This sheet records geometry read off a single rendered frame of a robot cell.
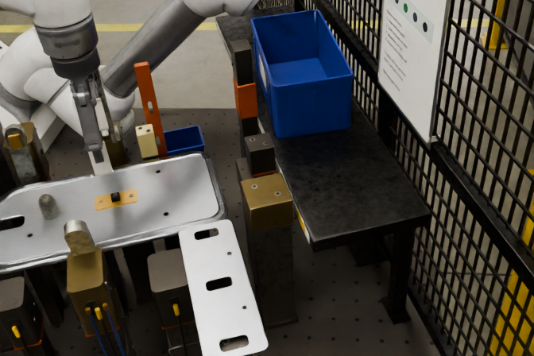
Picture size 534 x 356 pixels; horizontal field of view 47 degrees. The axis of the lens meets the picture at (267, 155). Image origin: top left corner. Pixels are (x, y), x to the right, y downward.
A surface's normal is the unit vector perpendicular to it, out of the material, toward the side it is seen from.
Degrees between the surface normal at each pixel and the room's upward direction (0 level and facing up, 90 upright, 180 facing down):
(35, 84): 88
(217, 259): 0
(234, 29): 0
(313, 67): 0
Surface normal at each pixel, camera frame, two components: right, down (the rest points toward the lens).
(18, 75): -0.31, 0.51
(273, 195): -0.06, -0.77
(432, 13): -0.97, 0.21
